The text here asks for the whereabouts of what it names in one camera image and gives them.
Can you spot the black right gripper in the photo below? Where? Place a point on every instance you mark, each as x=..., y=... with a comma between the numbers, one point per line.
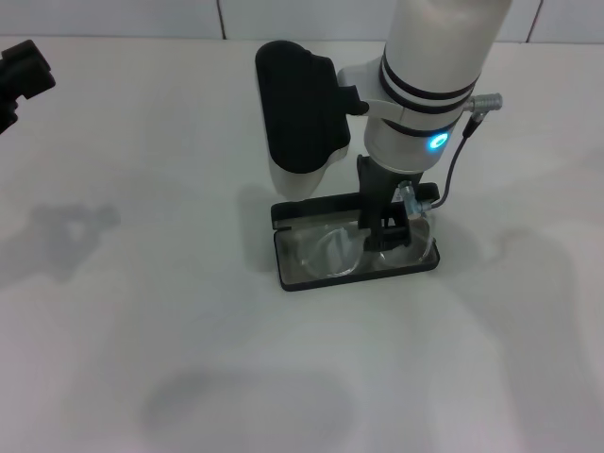
x=377, y=198

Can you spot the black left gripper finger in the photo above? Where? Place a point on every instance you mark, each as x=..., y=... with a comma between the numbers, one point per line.
x=28, y=71

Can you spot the clear white glasses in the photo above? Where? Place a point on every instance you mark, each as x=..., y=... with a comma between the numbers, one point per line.
x=330, y=257

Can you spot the black glasses case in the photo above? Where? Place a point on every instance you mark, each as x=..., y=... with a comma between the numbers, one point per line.
x=321, y=280

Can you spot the right gripper silver connector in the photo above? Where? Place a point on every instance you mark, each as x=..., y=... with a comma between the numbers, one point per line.
x=411, y=200

